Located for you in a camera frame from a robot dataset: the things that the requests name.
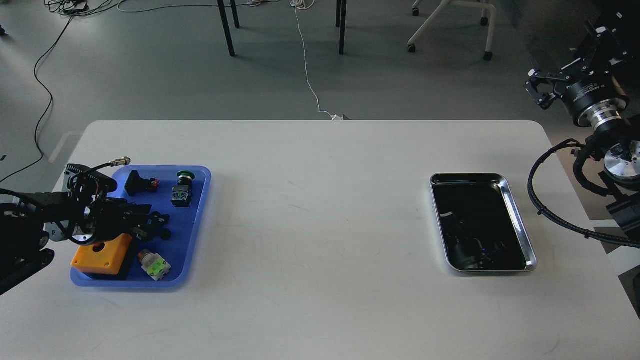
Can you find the silver green indicator switch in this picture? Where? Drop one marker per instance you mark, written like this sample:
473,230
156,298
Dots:
154,265

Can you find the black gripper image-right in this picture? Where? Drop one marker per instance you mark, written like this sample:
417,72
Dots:
591,94

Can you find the white chair base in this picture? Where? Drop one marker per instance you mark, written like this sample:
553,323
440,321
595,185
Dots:
442,24

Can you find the blue plastic tray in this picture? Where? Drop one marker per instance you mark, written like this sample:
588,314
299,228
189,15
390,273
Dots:
184,223

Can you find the black table leg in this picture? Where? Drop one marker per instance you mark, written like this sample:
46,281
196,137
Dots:
340,23
226,23

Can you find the black selector switch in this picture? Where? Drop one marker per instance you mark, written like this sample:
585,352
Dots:
135,184

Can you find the black table leg left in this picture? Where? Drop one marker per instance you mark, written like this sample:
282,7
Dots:
226,23

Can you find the black table leg right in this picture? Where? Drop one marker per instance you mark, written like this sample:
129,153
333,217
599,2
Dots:
340,23

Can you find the silver metal tray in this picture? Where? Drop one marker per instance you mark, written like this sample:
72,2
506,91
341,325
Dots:
480,224

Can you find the green push button switch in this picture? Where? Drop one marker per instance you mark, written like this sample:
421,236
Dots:
182,192

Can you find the orange button box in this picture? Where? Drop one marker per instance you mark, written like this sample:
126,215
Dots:
110,259

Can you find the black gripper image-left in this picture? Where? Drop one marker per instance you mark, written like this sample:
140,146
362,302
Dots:
111,218

